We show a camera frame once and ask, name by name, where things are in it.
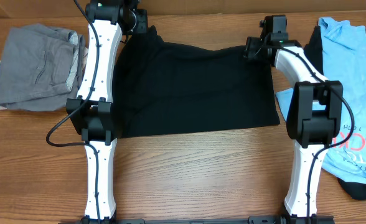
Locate light blue printed t-shirt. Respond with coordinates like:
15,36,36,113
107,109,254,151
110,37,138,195
275,17,366,189

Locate black garment under pile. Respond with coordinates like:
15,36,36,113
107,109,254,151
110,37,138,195
303,26,366,200

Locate folded grey trousers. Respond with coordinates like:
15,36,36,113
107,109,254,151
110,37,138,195
0,24,85,111

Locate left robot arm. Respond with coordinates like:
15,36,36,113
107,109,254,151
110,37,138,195
66,0,148,223

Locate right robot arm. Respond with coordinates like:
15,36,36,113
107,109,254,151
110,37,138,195
243,15,343,223

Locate black t-shirt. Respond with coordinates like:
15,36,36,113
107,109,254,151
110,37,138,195
113,27,279,138

